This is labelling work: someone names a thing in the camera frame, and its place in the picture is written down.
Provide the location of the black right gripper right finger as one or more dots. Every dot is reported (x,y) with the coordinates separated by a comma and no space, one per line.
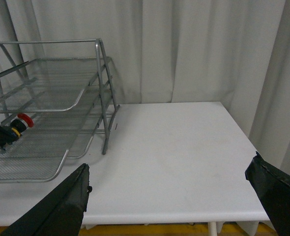
(272,187)

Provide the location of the white table leg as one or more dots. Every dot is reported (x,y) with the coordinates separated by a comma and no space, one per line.
(212,228)

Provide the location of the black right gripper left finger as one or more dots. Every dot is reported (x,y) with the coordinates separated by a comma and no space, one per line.
(60,213)

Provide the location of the red emergency stop button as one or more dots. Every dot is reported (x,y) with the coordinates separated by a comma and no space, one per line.
(20,124)

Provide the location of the silver mesh tray rack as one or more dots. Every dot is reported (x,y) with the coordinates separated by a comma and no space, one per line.
(69,98)

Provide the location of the white curtain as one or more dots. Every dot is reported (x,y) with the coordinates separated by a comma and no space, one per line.
(236,52)

